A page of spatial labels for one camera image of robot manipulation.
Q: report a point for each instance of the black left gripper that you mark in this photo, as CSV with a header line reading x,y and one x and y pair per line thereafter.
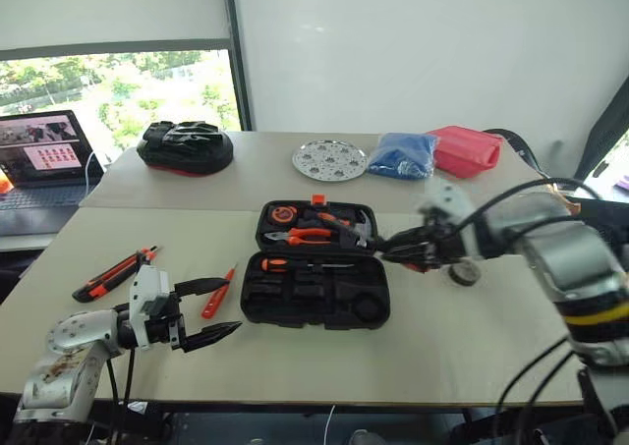
x,y
164,331

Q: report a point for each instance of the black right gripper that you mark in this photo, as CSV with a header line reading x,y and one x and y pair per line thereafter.
x,y
444,243

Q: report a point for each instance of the black plastic tool case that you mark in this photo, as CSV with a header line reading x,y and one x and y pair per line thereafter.
x,y
314,297

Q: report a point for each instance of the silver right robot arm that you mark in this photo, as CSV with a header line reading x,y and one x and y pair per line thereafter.
x,y
565,253

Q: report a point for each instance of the orange test pen screwdriver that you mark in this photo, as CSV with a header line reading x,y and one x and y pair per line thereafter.
x,y
216,297

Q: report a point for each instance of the black tape roll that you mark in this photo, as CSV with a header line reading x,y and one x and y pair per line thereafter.
x,y
464,273

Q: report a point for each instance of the steel claw hammer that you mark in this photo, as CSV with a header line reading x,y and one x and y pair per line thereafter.
x,y
356,231

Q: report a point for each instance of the black orange screwdriver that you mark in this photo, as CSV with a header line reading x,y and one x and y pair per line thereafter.
x,y
275,263

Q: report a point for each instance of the blue plastic bag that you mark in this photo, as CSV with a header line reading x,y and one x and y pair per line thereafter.
x,y
400,152

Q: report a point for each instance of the black orange utility knife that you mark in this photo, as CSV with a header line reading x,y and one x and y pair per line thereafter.
x,y
105,280

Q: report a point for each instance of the red folded plastic box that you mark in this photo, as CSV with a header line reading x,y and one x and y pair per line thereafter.
x,y
464,152

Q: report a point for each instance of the round perforated silver plate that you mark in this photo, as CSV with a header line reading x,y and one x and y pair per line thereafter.
x,y
329,160

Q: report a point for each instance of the orange black tape measure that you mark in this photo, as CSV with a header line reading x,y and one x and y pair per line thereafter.
x,y
281,214

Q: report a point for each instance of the black curved tube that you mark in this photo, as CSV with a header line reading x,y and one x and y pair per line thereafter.
x,y
521,148

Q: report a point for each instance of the black red padded mitt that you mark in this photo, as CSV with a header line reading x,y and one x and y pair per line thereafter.
x,y
187,145

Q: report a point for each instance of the black chair backrest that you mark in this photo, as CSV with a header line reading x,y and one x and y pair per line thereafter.
x,y
607,130

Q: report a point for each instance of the grey laptop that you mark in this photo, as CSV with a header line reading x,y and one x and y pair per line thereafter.
x,y
39,145

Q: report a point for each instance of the white roller blind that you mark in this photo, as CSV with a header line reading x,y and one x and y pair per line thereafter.
x,y
113,8

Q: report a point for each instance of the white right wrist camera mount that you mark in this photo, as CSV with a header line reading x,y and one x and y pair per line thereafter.
x,y
449,199

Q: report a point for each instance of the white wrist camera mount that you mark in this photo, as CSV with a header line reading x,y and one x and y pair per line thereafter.
x,y
146,283
449,199

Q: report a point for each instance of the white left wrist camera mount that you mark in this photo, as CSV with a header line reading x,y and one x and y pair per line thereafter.
x,y
146,283

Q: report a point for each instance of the black window frame post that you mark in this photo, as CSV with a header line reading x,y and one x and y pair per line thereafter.
x,y
237,47

